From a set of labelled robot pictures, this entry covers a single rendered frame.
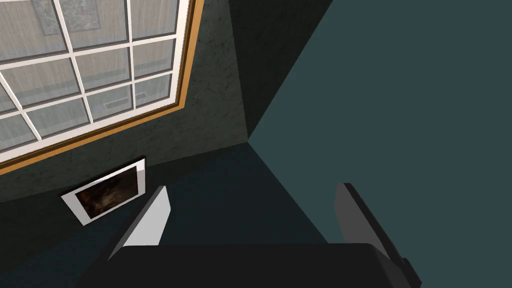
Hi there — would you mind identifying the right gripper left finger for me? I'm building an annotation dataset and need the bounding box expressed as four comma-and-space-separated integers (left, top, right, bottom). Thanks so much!
107, 185, 172, 261

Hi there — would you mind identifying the white framed dark picture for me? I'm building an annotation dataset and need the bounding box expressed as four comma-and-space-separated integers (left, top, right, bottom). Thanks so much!
60, 157, 147, 227

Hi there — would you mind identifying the white window with wooden frame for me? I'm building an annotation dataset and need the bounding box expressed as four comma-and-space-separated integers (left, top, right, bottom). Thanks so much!
0, 0, 205, 177

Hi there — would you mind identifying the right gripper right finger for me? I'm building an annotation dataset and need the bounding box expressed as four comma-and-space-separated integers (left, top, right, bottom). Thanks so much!
334, 182, 406, 268

